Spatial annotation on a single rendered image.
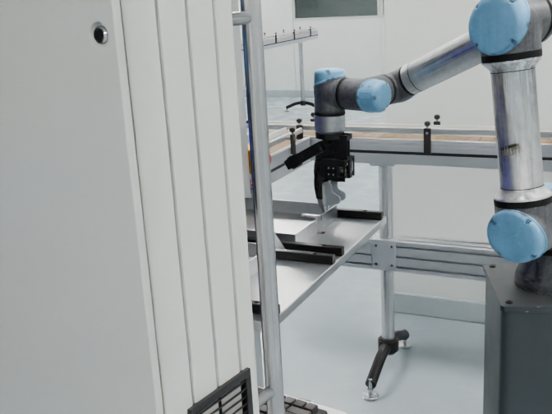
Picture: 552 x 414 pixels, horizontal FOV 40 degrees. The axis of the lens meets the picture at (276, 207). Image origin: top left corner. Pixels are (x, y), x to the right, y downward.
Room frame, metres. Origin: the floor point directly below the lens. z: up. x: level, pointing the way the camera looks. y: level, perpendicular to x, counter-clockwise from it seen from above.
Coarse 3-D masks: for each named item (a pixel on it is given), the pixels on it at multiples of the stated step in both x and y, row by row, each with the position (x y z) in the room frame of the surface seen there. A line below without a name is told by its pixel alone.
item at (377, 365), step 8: (400, 336) 2.79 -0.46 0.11; (408, 336) 2.89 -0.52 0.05; (384, 344) 2.67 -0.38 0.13; (392, 344) 2.67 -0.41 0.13; (400, 344) 2.90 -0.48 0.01; (408, 344) 2.90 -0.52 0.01; (384, 352) 2.63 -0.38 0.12; (392, 352) 2.67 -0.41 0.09; (376, 360) 2.59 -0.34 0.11; (384, 360) 2.61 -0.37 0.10; (376, 368) 2.56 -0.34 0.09; (368, 376) 2.53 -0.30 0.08; (376, 376) 2.53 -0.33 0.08; (368, 384) 2.52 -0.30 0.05; (368, 392) 2.53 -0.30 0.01; (368, 400) 2.49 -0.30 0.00
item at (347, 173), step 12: (324, 144) 1.84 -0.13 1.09; (336, 144) 1.83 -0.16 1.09; (348, 144) 1.83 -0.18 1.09; (324, 156) 1.85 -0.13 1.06; (336, 156) 1.83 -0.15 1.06; (348, 156) 1.83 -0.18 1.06; (324, 168) 1.84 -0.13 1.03; (336, 168) 1.81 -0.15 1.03; (348, 168) 1.84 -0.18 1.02; (336, 180) 1.81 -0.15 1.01
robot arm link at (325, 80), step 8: (320, 72) 1.83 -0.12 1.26; (328, 72) 1.82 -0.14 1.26; (336, 72) 1.82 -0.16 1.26; (344, 72) 1.84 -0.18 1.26; (320, 80) 1.82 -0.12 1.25; (328, 80) 1.81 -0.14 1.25; (336, 80) 1.81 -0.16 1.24; (320, 88) 1.82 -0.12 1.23; (328, 88) 1.81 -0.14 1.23; (320, 96) 1.82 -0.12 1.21; (328, 96) 1.81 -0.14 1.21; (320, 104) 1.83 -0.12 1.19; (328, 104) 1.82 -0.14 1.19; (336, 104) 1.80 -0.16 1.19; (320, 112) 1.83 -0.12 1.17; (328, 112) 1.82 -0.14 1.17; (336, 112) 1.82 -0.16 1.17; (344, 112) 1.84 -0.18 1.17
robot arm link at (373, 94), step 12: (348, 84) 1.78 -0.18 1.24; (360, 84) 1.76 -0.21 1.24; (372, 84) 1.74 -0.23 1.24; (384, 84) 1.75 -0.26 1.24; (336, 96) 1.79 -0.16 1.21; (348, 96) 1.77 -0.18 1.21; (360, 96) 1.75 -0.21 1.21; (372, 96) 1.73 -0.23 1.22; (384, 96) 1.75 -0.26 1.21; (348, 108) 1.79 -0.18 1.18; (360, 108) 1.76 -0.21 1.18; (372, 108) 1.74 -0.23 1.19; (384, 108) 1.75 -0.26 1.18
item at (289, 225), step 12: (252, 204) 2.02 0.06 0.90; (276, 204) 1.99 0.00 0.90; (288, 204) 1.97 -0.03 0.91; (300, 204) 1.96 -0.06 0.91; (312, 204) 1.94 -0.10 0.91; (252, 216) 1.96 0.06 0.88; (276, 216) 1.95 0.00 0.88; (288, 216) 1.94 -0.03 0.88; (300, 216) 1.93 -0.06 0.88; (324, 216) 1.84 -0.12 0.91; (336, 216) 1.91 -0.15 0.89; (252, 228) 1.85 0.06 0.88; (276, 228) 1.84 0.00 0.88; (288, 228) 1.83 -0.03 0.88; (300, 228) 1.83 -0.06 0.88; (312, 228) 1.77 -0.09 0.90; (288, 240) 1.69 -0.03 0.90; (300, 240) 1.70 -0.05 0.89
